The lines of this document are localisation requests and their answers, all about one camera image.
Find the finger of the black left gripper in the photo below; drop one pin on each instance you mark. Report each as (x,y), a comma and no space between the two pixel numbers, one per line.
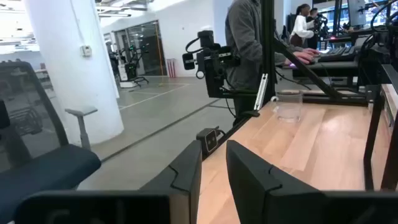
(188,61)
(233,56)

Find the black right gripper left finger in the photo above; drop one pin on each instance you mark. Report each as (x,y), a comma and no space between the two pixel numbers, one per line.
(183,186)

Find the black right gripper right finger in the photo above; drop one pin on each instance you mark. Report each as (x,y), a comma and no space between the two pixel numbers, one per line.
(258,193)

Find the clear glass mug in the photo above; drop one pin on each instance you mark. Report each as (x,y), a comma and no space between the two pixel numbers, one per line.
(287,107)

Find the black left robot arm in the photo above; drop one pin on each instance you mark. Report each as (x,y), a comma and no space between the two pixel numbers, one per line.
(214,84)

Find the person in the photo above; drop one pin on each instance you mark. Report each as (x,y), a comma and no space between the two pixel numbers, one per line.
(301,26)
(317,25)
(245,40)

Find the glass door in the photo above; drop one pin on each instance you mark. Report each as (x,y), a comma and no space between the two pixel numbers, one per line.
(146,49)

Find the background robot on stand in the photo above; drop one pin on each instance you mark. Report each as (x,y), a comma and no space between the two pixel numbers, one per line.
(129,70)

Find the person's hand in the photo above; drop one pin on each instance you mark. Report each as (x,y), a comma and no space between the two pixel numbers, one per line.
(306,57)

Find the black keyboard desk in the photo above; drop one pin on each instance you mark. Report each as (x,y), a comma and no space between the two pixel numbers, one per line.
(326,67)

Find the black keyboard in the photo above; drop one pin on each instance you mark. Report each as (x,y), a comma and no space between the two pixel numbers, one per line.
(337,54)

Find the white round column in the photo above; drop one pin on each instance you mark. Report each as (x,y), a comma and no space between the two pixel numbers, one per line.
(77,87)

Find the computer monitor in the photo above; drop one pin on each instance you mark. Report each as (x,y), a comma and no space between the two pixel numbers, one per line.
(357,12)

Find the black mesh office chair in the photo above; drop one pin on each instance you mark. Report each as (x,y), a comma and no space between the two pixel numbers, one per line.
(46,174)

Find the red floor post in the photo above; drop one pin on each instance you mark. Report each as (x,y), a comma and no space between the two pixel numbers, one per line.
(171,68)

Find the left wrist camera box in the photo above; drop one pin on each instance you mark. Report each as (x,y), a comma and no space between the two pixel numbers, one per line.
(206,38)

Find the black aluminium table frame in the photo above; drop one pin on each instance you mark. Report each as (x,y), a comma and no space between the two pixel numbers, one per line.
(268,46)

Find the silver frame bracket strip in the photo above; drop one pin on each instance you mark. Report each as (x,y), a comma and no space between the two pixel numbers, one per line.
(261,91)

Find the white wall control box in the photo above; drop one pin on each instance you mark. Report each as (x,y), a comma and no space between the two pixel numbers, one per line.
(86,50)

